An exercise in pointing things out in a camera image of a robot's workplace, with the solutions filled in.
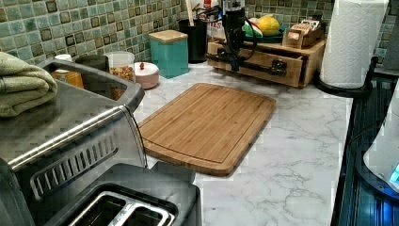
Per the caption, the tea bag box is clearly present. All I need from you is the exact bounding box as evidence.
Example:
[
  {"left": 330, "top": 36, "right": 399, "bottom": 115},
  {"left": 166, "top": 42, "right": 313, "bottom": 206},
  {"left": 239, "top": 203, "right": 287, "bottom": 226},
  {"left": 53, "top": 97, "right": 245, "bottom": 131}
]
[{"left": 282, "top": 19, "right": 326, "bottom": 49}]

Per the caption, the blue plate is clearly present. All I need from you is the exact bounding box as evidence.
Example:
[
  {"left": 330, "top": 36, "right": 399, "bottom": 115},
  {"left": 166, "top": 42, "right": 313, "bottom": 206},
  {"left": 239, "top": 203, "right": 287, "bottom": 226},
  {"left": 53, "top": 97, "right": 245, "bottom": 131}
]
[{"left": 245, "top": 26, "right": 286, "bottom": 43}]

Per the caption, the wooden spoon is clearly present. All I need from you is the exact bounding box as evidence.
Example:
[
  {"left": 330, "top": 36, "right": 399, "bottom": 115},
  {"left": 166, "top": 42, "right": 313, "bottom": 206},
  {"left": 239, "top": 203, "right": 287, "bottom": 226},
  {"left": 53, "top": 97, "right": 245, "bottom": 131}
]
[{"left": 184, "top": 0, "right": 195, "bottom": 27}]

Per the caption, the cereal box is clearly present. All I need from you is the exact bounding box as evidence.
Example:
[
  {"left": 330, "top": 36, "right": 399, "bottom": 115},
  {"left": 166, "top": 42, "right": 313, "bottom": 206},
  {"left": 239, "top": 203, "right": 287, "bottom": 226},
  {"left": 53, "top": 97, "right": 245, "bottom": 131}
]
[{"left": 190, "top": 0, "right": 224, "bottom": 38}]

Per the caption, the bamboo drawer cabinet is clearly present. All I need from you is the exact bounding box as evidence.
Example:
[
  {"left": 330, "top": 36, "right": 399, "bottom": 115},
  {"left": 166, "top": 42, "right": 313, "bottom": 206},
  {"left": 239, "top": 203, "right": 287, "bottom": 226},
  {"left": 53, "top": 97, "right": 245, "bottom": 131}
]
[{"left": 208, "top": 37, "right": 326, "bottom": 87}]

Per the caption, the toy watermelon slice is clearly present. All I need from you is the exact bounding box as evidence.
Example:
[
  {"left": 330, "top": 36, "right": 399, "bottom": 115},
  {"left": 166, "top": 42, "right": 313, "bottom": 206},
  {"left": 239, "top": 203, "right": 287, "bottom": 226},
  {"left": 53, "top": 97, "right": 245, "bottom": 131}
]
[{"left": 242, "top": 22, "right": 263, "bottom": 38}]

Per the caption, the white lidded pink bowl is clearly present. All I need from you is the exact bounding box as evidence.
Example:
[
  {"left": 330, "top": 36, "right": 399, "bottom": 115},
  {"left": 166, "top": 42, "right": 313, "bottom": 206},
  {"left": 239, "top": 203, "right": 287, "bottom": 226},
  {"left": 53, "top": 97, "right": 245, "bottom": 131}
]
[{"left": 134, "top": 62, "right": 159, "bottom": 89}]

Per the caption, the teal canister with bamboo lid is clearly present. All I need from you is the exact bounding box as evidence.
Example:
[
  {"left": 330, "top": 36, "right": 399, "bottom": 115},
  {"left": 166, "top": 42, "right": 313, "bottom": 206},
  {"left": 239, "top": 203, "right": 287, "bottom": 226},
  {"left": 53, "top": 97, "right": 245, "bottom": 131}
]
[{"left": 149, "top": 30, "right": 189, "bottom": 78}]

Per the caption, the folded beige towel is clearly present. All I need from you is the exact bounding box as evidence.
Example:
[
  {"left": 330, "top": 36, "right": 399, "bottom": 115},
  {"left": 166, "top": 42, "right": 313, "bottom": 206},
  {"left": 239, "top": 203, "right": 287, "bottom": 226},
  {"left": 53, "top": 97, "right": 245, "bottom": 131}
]
[{"left": 0, "top": 52, "right": 58, "bottom": 118}]

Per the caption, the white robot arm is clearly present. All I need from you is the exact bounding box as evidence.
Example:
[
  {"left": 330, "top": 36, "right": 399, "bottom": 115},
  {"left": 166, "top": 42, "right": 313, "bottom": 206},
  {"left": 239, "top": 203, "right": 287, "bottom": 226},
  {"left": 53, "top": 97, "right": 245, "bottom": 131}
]
[{"left": 314, "top": 0, "right": 398, "bottom": 200}]

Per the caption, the black utensil holder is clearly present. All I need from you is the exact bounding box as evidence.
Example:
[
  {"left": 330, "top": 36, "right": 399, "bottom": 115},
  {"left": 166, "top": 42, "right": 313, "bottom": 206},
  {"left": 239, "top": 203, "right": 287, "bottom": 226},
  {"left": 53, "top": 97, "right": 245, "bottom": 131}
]
[{"left": 178, "top": 19, "right": 207, "bottom": 63}]

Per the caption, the bamboo cutting board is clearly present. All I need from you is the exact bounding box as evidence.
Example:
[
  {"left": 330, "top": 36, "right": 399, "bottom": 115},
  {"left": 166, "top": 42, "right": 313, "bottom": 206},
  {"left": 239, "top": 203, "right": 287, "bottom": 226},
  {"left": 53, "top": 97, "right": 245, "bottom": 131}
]
[{"left": 139, "top": 83, "right": 276, "bottom": 176}]

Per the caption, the toy yellow lemon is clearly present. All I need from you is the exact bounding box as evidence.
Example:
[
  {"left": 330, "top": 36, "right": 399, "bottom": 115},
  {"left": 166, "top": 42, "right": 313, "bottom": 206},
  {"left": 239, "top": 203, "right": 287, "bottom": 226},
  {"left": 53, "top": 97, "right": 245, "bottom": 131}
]
[{"left": 257, "top": 15, "right": 280, "bottom": 36}]

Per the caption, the clear glass jar with granola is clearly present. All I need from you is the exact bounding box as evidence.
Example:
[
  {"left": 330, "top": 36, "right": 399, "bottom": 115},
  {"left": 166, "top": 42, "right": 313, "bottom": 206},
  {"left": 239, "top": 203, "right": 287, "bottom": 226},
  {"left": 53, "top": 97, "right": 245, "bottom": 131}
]
[{"left": 105, "top": 51, "right": 136, "bottom": 83}]

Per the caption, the paper towel roll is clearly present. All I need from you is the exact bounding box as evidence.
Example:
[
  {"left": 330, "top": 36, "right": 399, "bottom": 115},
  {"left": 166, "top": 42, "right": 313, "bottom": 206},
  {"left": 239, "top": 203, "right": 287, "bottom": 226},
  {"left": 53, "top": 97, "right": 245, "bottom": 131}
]
[{"left": 320, "top": 0, "right": 389, "bottom": 89}]

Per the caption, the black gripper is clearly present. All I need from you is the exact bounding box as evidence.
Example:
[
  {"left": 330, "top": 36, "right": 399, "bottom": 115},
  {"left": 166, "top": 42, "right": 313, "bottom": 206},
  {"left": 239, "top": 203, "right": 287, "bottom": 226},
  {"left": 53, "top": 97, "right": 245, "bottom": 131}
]
[{"left": 221, "top": 0, "right": 245, "bottom": 72}]

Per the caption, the bamboo drawer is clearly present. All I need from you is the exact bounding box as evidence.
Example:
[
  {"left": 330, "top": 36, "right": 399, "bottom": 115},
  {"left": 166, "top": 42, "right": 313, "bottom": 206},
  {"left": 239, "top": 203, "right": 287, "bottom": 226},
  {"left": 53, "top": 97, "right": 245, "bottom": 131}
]
[{"left": 207, "top": 41, "right": 307, "bottom": 88}]

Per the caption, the dark grey jar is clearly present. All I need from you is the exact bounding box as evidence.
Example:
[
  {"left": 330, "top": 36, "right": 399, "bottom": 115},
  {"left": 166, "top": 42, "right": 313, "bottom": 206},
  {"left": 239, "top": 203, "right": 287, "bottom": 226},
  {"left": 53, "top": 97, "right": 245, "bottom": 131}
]
[{"left": 75, "top": 55, "right": 109, "bottom": 72}]

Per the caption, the white-capped amber bottle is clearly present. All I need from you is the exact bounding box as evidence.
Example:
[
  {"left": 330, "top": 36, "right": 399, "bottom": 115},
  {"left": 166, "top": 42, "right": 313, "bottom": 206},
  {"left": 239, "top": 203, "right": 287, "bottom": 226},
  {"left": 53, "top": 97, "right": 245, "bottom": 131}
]
[{"left": 53, "top": 54, "right": 84, "bottom": 89}]

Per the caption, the black two-slot toaster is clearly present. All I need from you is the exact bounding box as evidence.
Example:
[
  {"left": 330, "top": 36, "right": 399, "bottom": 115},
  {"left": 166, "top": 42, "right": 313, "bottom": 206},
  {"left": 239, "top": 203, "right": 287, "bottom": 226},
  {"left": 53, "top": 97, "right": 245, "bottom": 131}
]
[{"left": 20, "top": 160, "right": 201, "bottom": 226}]

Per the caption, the stainless steel toaster oven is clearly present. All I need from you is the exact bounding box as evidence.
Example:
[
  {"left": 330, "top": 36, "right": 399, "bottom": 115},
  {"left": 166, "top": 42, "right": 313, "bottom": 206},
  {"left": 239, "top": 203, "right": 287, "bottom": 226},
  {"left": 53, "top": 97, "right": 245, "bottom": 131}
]
[{"left": 1, "top": 59, "right": 147, "bottom": 226}]

